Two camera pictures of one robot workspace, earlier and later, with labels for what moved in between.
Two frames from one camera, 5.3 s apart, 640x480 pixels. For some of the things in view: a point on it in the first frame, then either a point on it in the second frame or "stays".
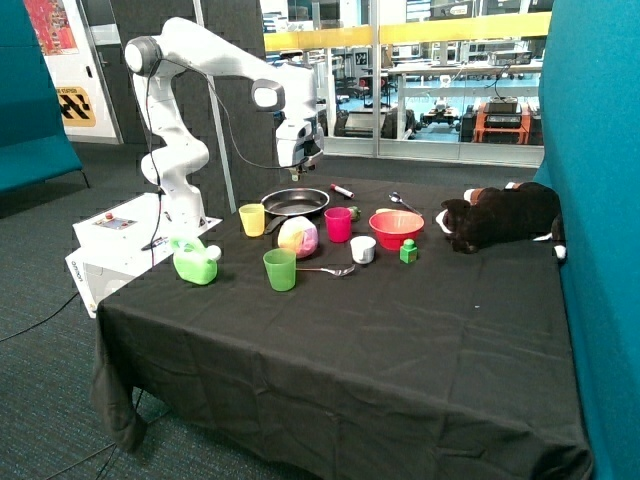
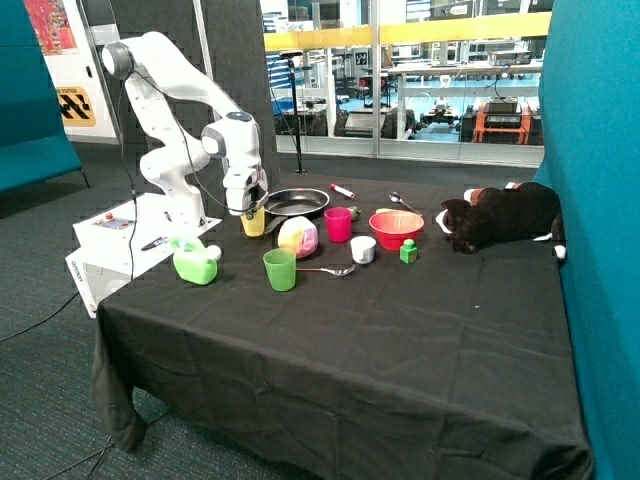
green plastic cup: x=281 y=264 stays
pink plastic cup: x=339 y=222 stays
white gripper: x=298 y=138 → x=246 y=188
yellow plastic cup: x=253 y=217 stays
